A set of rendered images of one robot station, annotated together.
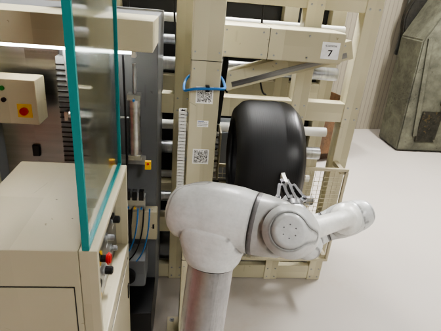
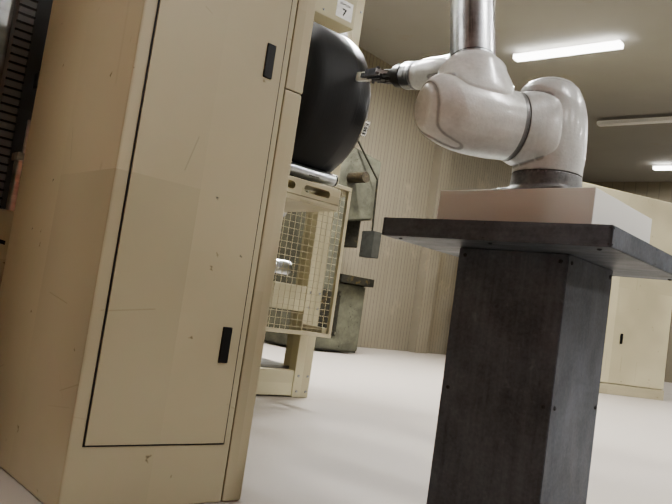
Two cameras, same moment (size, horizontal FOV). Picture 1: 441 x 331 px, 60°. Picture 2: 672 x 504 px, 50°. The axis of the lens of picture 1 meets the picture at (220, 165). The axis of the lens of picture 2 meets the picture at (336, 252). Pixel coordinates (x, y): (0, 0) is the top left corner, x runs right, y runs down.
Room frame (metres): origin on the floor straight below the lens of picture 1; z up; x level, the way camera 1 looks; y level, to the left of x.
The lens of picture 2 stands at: (-0.55, 1.09, 0.44)
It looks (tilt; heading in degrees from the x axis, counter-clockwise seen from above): 5 degrees up; 326
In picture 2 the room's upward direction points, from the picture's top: 8 degrees clockwise
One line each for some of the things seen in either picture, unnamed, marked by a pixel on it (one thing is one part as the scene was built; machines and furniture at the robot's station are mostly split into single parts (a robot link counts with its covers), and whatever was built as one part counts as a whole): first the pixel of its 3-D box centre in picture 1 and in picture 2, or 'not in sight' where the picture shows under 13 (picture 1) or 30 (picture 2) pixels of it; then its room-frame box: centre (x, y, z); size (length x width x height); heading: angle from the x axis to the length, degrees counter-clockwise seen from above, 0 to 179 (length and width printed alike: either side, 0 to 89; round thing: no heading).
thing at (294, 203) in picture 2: not in sight; (269, 199); (1.74, -0.15, 0.80); 0.37 x 0.36 x 0.02; 7
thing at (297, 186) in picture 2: not in sight; (294, 187); (1.60, -0.16, 0.84); 0.36 x 0.09 x 0.06; 97
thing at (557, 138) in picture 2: not in sight; (547, 128); (0.51, -0.15, 0.91); 0.18 x 0.16 x 0.22; 73
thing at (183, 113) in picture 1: (182, 158); not in sight; (1.65, 0.18, 1.19); 0.05 x 0.04 x 0.48; 7
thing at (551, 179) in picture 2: not in sight; (549, 191); (0.51, -0.18, 0.77); 0.22 x 0.18 x 0.06; 101
